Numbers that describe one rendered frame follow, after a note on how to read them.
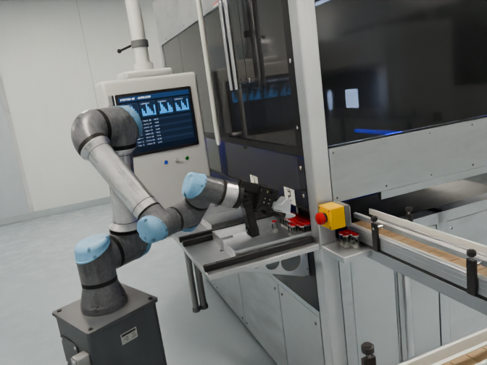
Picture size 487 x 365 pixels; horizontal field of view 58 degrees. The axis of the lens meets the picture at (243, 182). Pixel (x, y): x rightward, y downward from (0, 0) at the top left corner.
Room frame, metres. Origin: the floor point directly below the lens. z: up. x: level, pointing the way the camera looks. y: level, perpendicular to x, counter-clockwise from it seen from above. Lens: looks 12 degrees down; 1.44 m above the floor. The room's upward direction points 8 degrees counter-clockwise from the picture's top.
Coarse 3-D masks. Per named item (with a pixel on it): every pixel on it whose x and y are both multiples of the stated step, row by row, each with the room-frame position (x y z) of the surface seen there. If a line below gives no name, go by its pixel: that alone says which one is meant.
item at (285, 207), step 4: (288, 200) 1.29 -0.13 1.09; (276, 204) 1.27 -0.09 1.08; (280, 204) 1.28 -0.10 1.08; (284, 204) 1.28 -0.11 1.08; (288, 204) 1.29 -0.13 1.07; (272, 208) 1.27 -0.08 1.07; (276, 208) 1.27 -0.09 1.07; (280, 208) 1.28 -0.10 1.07; (284, 208) 1.28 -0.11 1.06; (288, 208) 1.29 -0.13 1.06; (284, 212) 1.28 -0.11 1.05; (288, 212) 1.29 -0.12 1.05; (288, 216) 1.28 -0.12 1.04; (292, 216) 1.29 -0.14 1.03
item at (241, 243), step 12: (228, 228) 1.63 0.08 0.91; (240, 228) 1.65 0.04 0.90; (264, 228) 1.66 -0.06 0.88; (216, 240) 1.58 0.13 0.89; (228, 240) 1.58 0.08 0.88; (240, 240) 1.56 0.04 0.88; (252, 240) 1.54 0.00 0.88; (264, 240) 1.52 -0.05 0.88; (276, 240) 1.42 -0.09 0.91; (288, 240) 1.44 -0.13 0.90; (228, 252) 1.44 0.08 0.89; (240, 252) 1.38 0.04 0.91
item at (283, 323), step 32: (448, 224) 1.61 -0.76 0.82; (480, 224) 1.66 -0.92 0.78; (224, 288) 2.63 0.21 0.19; (256, 288) 2.07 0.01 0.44; (288, 288) 1.69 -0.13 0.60; (352, 288) 1.45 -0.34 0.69; (384, 288) 1.50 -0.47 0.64; (416, 288) 1.55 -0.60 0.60; (256, 320) 2.13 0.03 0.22; (288, 320) 1.73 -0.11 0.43; (320, 320) 1.47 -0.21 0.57; (352, 320) 1.44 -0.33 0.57; (384, 320) 1.49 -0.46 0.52; (416, 320) 1.54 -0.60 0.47; (448, 320) 1.59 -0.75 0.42; (480, 320) 1.66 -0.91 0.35; (288, 352) 1.77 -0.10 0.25; (320, 352) 1.48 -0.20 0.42; (352, 352) 1.44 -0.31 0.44; (384, 352) 1.49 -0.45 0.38; (416, 352) 1.54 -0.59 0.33
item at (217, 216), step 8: (208, 208) 1.97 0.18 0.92; (216, 208) 1.98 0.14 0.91; (224, 208) 1.99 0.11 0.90; (232, 208) 2.00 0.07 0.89; (240, 208) 2.01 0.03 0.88; (208, 216) 1.95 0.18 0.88; (216, 216) 1.93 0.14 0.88; (224, 216) 1.91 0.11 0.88; (232, 216) 1.90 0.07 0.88; (240, 216) 1.88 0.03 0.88; (256, 216) 1.77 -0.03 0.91; (272, 216) 1.79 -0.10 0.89; (208, 224) 1.74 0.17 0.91; (216, 224) 1.71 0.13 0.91; (224, 224) 1.72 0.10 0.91
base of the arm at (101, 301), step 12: (84, 288) 1.32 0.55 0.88; (96, 288) 1.31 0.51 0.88; (108, 288) 1.32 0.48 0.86; (120, 288) 1.37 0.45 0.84; (84, 300) 1.32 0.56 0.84; (96, 300) 1.31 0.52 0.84; (108, 300) 1.31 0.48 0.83; (120, 300) 1.33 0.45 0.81; (84, 312) 1.31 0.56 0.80; (96, 312) 1.29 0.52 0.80; (108, 312) 1.30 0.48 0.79
